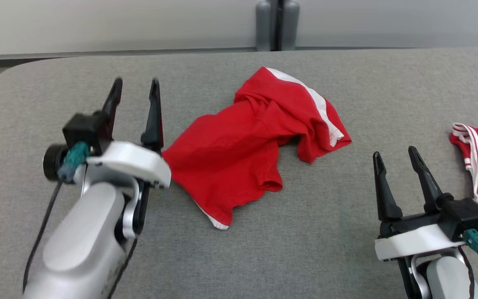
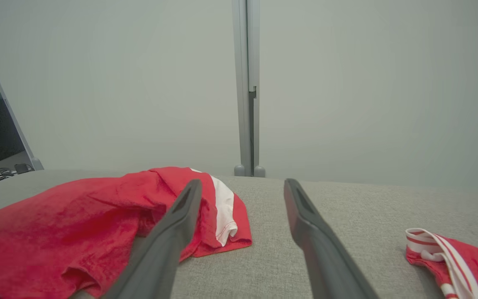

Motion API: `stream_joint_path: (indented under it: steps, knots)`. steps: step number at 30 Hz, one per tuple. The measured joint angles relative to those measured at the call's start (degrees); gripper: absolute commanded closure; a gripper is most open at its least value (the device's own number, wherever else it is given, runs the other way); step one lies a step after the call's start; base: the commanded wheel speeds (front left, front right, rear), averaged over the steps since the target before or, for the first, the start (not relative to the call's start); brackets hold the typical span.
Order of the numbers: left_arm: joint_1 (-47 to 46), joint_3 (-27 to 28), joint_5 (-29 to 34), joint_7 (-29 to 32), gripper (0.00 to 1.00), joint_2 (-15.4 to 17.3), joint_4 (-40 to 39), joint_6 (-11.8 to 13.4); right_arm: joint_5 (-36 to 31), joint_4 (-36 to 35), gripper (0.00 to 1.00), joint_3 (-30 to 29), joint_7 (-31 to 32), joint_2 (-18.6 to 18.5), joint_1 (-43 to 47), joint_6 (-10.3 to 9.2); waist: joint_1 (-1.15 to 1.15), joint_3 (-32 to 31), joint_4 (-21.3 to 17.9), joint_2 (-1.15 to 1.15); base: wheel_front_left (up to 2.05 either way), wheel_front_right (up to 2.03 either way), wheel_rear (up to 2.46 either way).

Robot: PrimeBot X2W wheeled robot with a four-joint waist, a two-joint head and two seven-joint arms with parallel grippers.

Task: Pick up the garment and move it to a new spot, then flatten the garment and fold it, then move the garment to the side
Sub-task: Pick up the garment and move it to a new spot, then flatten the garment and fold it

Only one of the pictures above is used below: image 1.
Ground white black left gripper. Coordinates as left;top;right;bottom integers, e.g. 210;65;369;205
43;78;172;189

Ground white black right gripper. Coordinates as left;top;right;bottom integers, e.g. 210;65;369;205
373;146;468;262

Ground red shorts with white stripe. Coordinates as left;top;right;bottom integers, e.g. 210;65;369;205
161;66;352;230

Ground fabric covered table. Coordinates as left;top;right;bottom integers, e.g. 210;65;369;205
0;47;478;299

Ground left camera cable teal plug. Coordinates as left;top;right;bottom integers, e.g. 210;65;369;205
22;141;91;293

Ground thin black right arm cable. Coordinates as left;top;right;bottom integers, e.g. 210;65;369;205
458;246;476;299

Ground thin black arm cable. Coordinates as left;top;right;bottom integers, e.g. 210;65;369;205
105;237;139;299
458;246;476;299

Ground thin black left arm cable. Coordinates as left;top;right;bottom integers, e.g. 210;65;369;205
105;237;139;299

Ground grey partition post with foot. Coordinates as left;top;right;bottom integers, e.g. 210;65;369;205
280;0;300;51
256;0;280;51

